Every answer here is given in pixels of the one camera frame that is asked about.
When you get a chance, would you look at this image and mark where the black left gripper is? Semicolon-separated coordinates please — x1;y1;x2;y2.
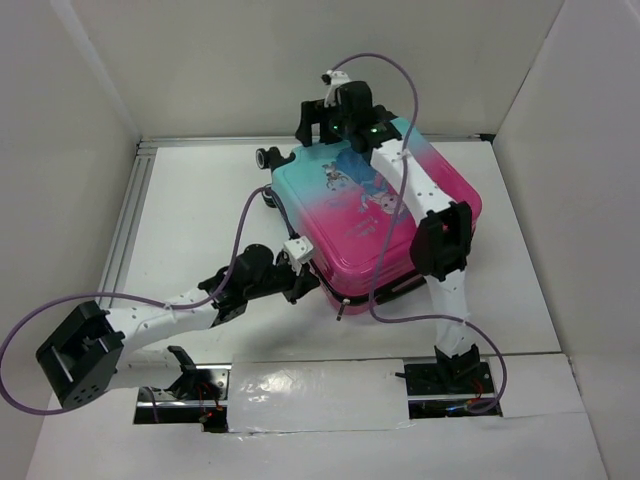
245;254;321;304

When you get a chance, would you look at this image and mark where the pink hard-shell suitcase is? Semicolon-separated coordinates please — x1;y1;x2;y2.
252;117;484;321

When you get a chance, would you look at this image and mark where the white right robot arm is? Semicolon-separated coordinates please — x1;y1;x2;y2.
296;70;480;392

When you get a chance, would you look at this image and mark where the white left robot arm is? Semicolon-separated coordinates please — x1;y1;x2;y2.
36;237;320;410

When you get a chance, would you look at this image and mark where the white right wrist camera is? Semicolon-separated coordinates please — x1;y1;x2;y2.
321;70;351;108

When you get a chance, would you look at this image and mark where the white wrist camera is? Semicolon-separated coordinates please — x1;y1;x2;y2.
321;70;351;108
283;236;314;275

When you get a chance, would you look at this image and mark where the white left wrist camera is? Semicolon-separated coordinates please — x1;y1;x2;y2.
283;236;314;275

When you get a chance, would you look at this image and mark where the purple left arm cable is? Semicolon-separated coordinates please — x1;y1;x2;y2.
0;184;301;424

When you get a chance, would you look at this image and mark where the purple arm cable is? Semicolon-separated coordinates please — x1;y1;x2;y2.
0;184;301;424
329;52;511;416

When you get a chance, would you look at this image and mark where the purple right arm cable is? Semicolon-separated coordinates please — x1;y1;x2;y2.
329;52;511;416

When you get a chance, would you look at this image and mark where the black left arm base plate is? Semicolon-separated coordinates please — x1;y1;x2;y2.
133;346;231;434

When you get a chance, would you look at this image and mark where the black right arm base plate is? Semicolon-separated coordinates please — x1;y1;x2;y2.
394;362;501;420

